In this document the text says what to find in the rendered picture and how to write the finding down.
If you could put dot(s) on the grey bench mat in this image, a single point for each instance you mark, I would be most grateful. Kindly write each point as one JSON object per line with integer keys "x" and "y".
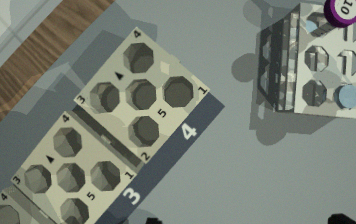
{"x": 251, "y": 165}

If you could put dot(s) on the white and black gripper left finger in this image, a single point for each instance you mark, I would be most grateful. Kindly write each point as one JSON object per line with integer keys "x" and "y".
{"x": 153, "y": 221}

